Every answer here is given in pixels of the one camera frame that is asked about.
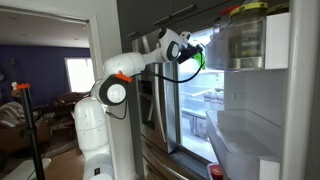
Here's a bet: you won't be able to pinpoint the yellow lid glass jar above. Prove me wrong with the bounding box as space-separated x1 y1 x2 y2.
228 2 268 70

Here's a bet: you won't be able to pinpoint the black tripod orange clamp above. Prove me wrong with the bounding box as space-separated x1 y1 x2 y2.
17 83 45 180

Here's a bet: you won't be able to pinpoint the stainless steel left fridge door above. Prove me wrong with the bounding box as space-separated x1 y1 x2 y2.
131 28 179 154

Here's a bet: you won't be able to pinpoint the red lid top jar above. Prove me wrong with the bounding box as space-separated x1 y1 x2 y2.
220 5 238 19

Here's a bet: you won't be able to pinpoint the lower clear door bin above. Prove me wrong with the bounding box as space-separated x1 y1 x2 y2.
206 110 281 180

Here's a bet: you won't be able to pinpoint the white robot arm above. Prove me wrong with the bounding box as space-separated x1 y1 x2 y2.
74 28 203 180

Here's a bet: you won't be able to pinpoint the brown sofa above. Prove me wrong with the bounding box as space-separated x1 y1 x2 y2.
53 92 78 107

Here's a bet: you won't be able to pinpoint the upper clear door bin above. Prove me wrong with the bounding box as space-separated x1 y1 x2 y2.
205 18 266 71

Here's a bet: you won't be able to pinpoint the green bottle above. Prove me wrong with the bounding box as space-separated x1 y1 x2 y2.
193 53 206 70

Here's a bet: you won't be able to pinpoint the bright window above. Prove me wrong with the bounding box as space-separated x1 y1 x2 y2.
65 58 95 92

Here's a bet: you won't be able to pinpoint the red lid jar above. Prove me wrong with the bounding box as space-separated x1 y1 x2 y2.
220 5 238 19
210 165 223 180

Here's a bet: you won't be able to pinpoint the clear door bin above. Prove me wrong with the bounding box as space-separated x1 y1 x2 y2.
206 110 281 180
205 18 266 71

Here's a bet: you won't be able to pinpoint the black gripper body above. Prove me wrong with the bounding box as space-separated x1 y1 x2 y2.
177 44 203 64

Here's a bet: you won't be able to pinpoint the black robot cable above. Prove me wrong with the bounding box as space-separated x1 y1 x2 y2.
104 49 205 121

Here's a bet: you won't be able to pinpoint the dark upper cabinet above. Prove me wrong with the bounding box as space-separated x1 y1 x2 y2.
116 0 244 41

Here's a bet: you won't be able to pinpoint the water bottles on shelf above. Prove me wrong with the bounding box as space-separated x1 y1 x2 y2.
203 89 224 110

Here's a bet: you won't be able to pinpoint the white board on floor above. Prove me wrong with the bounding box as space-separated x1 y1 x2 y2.
3 160 37 180

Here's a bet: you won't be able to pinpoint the white open fridge door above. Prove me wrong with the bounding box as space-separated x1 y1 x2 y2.
220 0 320 180

